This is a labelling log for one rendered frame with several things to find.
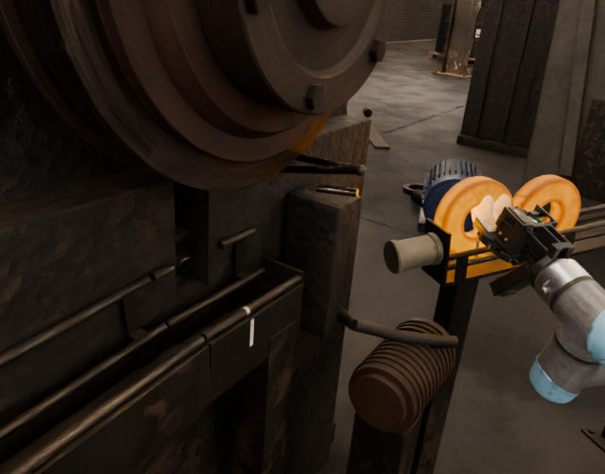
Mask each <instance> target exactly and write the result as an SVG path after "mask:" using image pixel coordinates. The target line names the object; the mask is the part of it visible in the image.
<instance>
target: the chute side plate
mask: <svg viewBox="0 0 605 474"><path fill-rule="evenodd" d="M302 292H303V284H301V283H299V284H298V285H296V286H295V287H293V288H292V289H291V290H289V291H288V292H286V293H285V294H283V295H281V296H280V297H278V298H277V299H275V300H274V301H272V302H271V303H269V304H268V305H266V306H265V307H263V308H261V309H259V310H258V311H256V312H255V313H253V314H252V315H250V316H249V317H247V318H246V319H244V320H243V321H242V322H240V323H239V324H237V325H235V326H234V327H232V328H231V329H230V330H228V331H227V332H225V333H223V334H222V335H220V336H218V337H217V338H215V339H214V340H212V341H210V342H209V343H208V346H207V345H204V346H203V347H202V348H200V349H199V350H198V351H196V352H195V353H194V354H193V355H191V356H190V357H188V358H187V359H186V360H185V361H184V362H183V363H181V364H179V365H178V366H177V367H175V368H174V369H173V370H171V371H170V372H168V373H167V374H166V375H164V376H163V377H162V378H160V379H159V380H158V381H156V382H155V383H154V384H152V385H151V386H150V387H148V388H147V389H145V390H144V391H143V392H141V393H140V394H139V395H137V396H136V397H134V398H133V399H132V400H131V401H129V402H128V403H127V404H125V405H124V406H123V407H122V408H120V409H119V410H118V411H116V412H115V413H114V414H112V415H111V416H110V417H108V418H107V419H105V420H104V421H103V422H101V423H100V424H99V425H97V426H96V427H94V428H93V429H92V430H90V431H89V432H88V433H86V434H85V435H83V436H82V437H81V438H79V439H78V440H77V441H75V442H74V443H73V444H71V445H70V446H69V447H67V448H66V449H65V450H63V451H62V452H61V453H60V454H59V455H57V456H56V457H55V458H53V459H52V460H50V461H49V462H48V463H46V464H45V465H44V466H42V467H41V468H39V469H38V470H37V471H35V472H34V473H33V474H128V473H130V472H131V471H132V470H133V469H134V468H135V467H137V466H138V465H139V464H140V463H141V462H143V461H144V460H145V459H146V458H147V457H148V456H149V455H151V454H152V453H153V452H154V451H155V450H157V449H158V448H159V447H160V446H161V445H162V444H163V443H165V442H166V441H167V440H168V439H169V438H170V437H172V436H173V435H174V434H175V433H176V432H178V431H179V430H180V429H181V428H182V427H183V426H184V425H185V424H186V423H187V422H188V421H189V420H190V419H192V418H193V417H194V416H195V415H196V414H198V413H199V412H200V411H201V410H202V409H203V408H204V407H206V406H207V405H208V404H209V403H210V402H212V401H213V400H214V399H215V398H217V397H218V396H219V395H221V394H222V393H223V392H225V391H226V390H227V389H228V388H230V387H231V386H233V385H234V384H235V383H236V382H238V381H239V380H240V379H242V378H243V377H244V376H245V375H247V374H248V373H249V372H251V371H252V370H253V369H255V368H256V367H257V366H259V365H260V364H261V363H263V362H264V361H265V360H266V359H267V358H268V357H269V342H270V339H271V338H272V337H274V336H275V335H276V334H277V333H278V332H279V331H281V330H282V329H283V328H285V327H286V326H288V325H289V324H291V323H292V322H295V335H294V337H296V336H297V335H298V334H299V326H300V314H301V304H302ZM252 319H254V331H253V345H251V346H249V345H250V324H251V320H252Z"/></svg>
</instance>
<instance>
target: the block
mask: <svg viewBox="0 0 605 474"><path fill-rule="evenodd" d="M316 184H317V183H316V182H314V183H310V184H308V185H305V186H303V187H300V188H298V189H296V190H294V191H292V192H291V193H290V194H289V196H288V200H287V213H286V228H285V242H284V256H283V263H284V264H287V265H289V266H292V267H294V268H296V269H299V270H301V271H304V281H305V283H304V287H303V292H302V304H301V314H300V326H299V329H301V330H303V331H306V332H308V333H310V334H312V335H314V336H316V337H318V338H320V339H326V338H328V337H329V336H330V335H331V334H333V333H334V332H335V331H336V330H337V329H339V328H340V327H341V326H342V325H343V323H342V322H341V321H340V320H338V319H337V314H338V311H339V310H340V308H344V309H345V310H347V311H348V308H349V300H350V293H351V286H352V278H353V271H354V263H355V256H356V249H357V241H358V227H359V220H360V213H361V205H362V199H361V197H360V196H358V197H349V196H342V195H334V194H327V193H320V192H316V190H315V188H316Z"/></svg>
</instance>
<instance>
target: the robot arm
mask: <svg viewBox="0 0 605 474"><path fill-rule="evenodd" d="M493 203H494V201H493V198H492V196H486V197H485V198H484V199H483V201H482V202H481V203H480V204H479V205H478V206H476V207H474V208H473V209H472V210H471V218H472V222H473V227H474V230H475V234H476V236H477V238H478V239H479V240H480V242H481V243H482V244H483V245H485V246H486V247H487V249H488V250H489V251H492V252H493V253H494V254H495V255H496V256H497V257H498V258H499V259H501V260H503V261H506V262H511V264H512V265H513V266H515V265H520V266H519V267H518V268H516V269H514V270H512V271H511V272H509V273H507V274H505V275H503V276H499V277H497V278H496V279H495V280H494V281H492V282H490V283H489V285H490V288H491V290H492V292H493V295H494V296H501V297H504V296H510V295H513V294H515V293H517V291H519V290H521V289H523V288H525V287H528V286H530V285H531V286H532V287H533V288H534V291H535V292H536V293H537V295H538V296H539V297H540V298H541V299H542V300H543V301H544V302H545V304H546V305H547V306H548V307H549V308H550V310H551V311H552V312H553V313H554V314H555V315H556V316H557V318H558V319H559V320H560V321H561V323H560V324H559V326H558V327H557V329H556V330H555V332H554V333H553V335H552V336H551V338H550V339H549V341H548V343H547V344H546V346H545V347H544V348H543V350H542V351H541V353H540V354H538V355H537V357H536V359H535V362H534V364H533V366H532V368H531V370H530V380H531V383H532V385H533V387H534V388H535V390H536V391H537V392H538V393H539V394H540V395H541V396H543V397H544V398H546V399H547V400H549V401H552V402H554V403H569V402H570V401H572V400H573V399H574V398H575V397H576V396H578V395H579V394H580V393H581V390H582V389H583V388H586V387H599V386H605V290H604V289H603V288H602V287H601V286H600V285H599V284H598V283H597V282H596V281H595V280H593V278H592V277H591V276H590V275H589V274H588V273H587V272H586V271H585V270H584V269H583V268H582V267H581V266H580V265H579V264H578V263H577V262H576V261H574V260H572V259H570V258H569V257H570V255H571V254H572V252H573V250H574V249H575V246H574V245H573V244H571V243H570V242H569V241H568V240H567V239H566V238H565V237H564V236H563V235H562V234H561V233H560V232H559V231H558V230H557V229H556V226H557V225H558V222H557V221H556V220H555V219H554V218H553V217H552V216H551V215H550V214H548V213H547V212H546V211H545V210H544V209H543V208H542V207H541V206H540V205H539V204H536V206H535V208H534V209H533V211H530V212H528V211H526V210H525V209H524V210H521V209H520V208H519V207H518V206H512V207H510V204H511V199H510V198H509V197H508V196H507V195H506V194H504V195H501V196H500V197H499V198H498V200H497V201H496V202H495V203H494V204H493ZM540 211H542V212H543V213H544V214H545V215H546V216H547V217H548V218H549V219H550V221H549V222H544V223H543V222H542V220H541V219H540V218H539V217H537V216H538V215H539V213H540Z"/></svg>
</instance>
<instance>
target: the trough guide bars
mask: <svg viewBox="0 0 605 474"><path fill-rule="evenodd" d="M602 210H605V204H601V205H597V206H592V207H588V208H583V209H580V214H585V213H592V212H597V211H602ZM580 214H579V215H580ZM600 218H605V212H604V213H596V214H591V215H587V216H583V217H578V219H577V222H576V224H579V223H583V222H587V221H592V220H597V219H600ZM601 227H605V220H603V221H599V222H595V223H591V224H586V225H581V226H577V227H573V228H569V229H561V230H558V231H559V232H560V233H561V234H562V235H563V236H565V238H566V239H567V240H568V241H569V242H570V243H571V244H574V242H578V241H581V240H585V239H590V238H594V237H598V236H602V235H605V229H600V230H596V231H591V232H587V233H583V234H579V235H576V233H577V232H581V231H586V230H589V229H597V228H601ZM487 252H492V251H489V250H488V249H487V247H486V246H483V247H479V248H474V249H470V250H466V251H461V252H457V253H453V254H450V255H449V261H453V260H456V262H453V263H449V264H448V271H450V270H454V269H455V273H454V281H455V284H454V285H458V284H462V283H466V275H467V268H468V266H471V265H474V264H479V263H483V262H488V261H494V260H499V258H498V257H497V256H496V255H495V254H491V255H486V256H483V257H478V258H474V259H469V257H470V256H475V255H479V254H484V253H487Z"/></svg>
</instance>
